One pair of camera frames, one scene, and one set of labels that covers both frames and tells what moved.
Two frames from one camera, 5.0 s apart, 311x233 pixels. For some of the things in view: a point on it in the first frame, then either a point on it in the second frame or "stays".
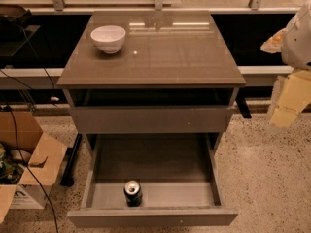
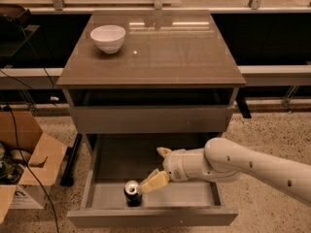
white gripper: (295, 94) to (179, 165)
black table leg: (67, 178) stays
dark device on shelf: (14, 18) stays
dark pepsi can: (133, 193) stays
